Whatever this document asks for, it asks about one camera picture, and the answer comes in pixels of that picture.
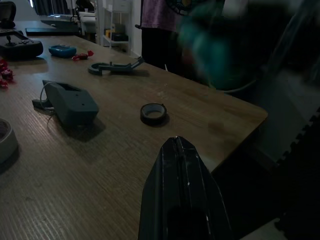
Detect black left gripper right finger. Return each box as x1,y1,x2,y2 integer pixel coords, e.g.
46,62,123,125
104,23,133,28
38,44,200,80
177,136,233,240

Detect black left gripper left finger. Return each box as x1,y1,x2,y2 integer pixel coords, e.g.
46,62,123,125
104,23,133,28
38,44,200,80
138,136,213,240

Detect black puzzle foam mat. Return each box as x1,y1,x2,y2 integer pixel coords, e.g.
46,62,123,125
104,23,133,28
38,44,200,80
212,107,320,240

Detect black tape roll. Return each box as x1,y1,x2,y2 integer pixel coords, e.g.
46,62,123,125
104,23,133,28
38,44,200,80
139,102,169,126

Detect grey printed housing part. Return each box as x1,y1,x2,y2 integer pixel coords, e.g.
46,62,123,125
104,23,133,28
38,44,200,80
31,79,100,126

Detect teal rounded object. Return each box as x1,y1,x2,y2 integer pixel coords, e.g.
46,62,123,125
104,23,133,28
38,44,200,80
178,14,241,90

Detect white tape roll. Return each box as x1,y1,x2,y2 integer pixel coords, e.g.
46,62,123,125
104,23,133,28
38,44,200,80
0,118,20,165

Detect blue handheld device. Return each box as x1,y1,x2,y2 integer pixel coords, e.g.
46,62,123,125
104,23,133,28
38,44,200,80
48,44,77,58

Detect person in purple shirt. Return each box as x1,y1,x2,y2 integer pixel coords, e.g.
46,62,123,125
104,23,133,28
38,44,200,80
134,0,201,81

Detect white shelf unit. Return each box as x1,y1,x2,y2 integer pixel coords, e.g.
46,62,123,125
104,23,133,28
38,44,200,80
96,0,143,55

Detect black flat tablet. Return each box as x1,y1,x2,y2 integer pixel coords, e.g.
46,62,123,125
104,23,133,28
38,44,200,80
24,26,81,36

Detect black remote controller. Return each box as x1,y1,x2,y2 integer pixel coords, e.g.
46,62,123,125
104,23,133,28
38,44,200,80
0,29,44,60

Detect black rounded case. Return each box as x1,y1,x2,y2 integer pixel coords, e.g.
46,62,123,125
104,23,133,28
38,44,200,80
0,0,17,29

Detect white cable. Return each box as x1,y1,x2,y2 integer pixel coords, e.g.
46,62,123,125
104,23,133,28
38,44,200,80
209,77,258,95

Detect grey printed hook bracket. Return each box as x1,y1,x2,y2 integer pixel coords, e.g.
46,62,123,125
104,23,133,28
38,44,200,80
87,56,146,76

